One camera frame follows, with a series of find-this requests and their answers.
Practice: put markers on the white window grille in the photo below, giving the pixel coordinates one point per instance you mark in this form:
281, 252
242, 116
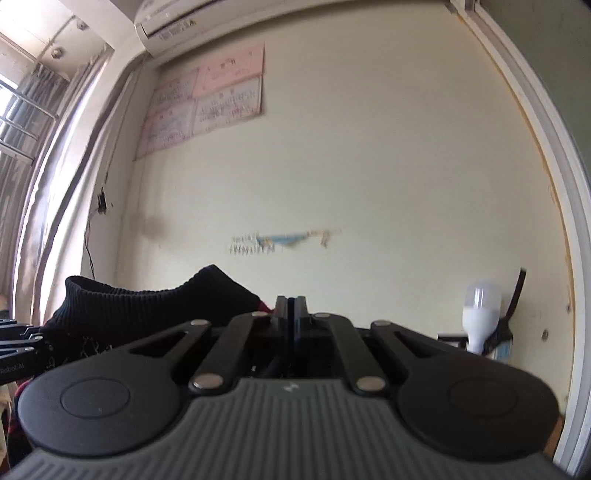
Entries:
18, 124

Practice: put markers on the white door frame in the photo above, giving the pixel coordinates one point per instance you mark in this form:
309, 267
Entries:
545, 152

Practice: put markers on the white bulb lamp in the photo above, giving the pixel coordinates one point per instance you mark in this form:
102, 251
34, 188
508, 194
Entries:
481, 318

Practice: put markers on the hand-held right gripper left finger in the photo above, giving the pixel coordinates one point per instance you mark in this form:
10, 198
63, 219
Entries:
284, 318

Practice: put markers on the glass door panel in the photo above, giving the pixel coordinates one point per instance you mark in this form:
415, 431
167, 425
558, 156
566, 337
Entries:
554, 46

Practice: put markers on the black red patterned knit sweater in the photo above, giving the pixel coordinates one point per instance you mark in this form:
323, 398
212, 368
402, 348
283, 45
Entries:
138, 314

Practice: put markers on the black wall socket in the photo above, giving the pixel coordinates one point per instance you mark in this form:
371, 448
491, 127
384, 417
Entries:
102, 201

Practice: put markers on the torn wall sticker remains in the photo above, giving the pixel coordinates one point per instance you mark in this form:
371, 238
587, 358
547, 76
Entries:
281, 240

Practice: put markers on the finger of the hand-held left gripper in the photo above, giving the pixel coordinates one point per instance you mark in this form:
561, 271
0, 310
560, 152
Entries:
23, 341

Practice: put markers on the white wall air conditioner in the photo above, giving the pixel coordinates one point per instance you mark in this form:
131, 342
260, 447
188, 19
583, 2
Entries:
184, 23

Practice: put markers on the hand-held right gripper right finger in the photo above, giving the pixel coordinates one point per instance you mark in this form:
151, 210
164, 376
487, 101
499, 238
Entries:
299, 318

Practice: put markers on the pink wall paper sheet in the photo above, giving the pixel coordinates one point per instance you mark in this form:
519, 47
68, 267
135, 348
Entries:
164, 129
226, 108
175, 90
228, 69

